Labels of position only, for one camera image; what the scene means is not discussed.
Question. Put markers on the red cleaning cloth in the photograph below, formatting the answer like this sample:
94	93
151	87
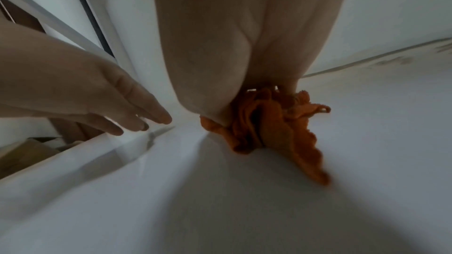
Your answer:
279	135

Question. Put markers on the person's right hand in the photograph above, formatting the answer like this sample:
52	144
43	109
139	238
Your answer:
247	24

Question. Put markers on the person's left hand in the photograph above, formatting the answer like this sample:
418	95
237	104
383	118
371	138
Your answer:
70	85

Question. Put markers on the pile of cardboard boxes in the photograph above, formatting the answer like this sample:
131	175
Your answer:
24	155

